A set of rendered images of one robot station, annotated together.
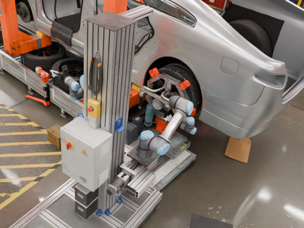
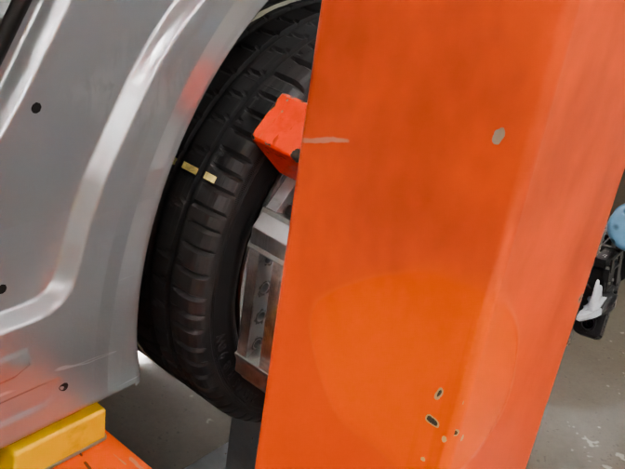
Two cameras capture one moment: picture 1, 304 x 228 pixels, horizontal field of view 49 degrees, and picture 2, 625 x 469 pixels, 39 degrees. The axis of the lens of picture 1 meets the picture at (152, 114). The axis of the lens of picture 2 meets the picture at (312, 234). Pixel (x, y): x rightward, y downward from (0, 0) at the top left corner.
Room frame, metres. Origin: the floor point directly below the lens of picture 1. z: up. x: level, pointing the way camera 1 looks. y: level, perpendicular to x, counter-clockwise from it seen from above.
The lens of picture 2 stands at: (3.12, 1.05, 1.47)
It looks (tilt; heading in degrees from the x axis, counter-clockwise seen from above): 27 degrees down; 273
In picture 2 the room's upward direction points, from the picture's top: 9 degrees clockwise
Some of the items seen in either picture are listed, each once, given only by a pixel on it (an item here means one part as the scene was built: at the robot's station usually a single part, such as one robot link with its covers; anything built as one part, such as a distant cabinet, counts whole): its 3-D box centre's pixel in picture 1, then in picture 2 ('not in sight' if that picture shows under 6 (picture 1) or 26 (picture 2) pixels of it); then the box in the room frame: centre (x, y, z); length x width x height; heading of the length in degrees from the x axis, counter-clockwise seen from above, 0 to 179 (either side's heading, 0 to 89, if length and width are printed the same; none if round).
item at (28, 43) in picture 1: (32, 36); not in sight; (4.42, 1.90, 0.69); 0.52 x 0.17 x 0.35; 146
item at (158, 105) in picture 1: (162, 101); not in sight; (3.01, -0.10, 0.85); 0.21 x 0.14 x 0.14; 146
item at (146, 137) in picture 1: (146, 139); not in sight; (2.18, 0.01, 0.98); 0.13 x 0.12 x 0.14; 60
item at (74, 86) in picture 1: (73, 85); not in sight; (2.50, 0.74, 1.21); 0.11 x 0.08 x 0.09; 47
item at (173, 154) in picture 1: (166, 140); not in sight; (3.21, -0.23, 0.13); 0.50 x 0.36 x 0.10; 56
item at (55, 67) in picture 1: (76, 75); not in sight; (4.04, 1.15, 0.39); 0.66 x 0.66 x 0.24
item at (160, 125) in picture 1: (163, 123); not in sight; (3.10, -0.16, 0.48); 0.16 x 0.12 x 0.17; 146
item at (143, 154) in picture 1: (144, 149); not in sight; (2.18, 0.02, 0.87); 0.15 x 0.15 x 0.10
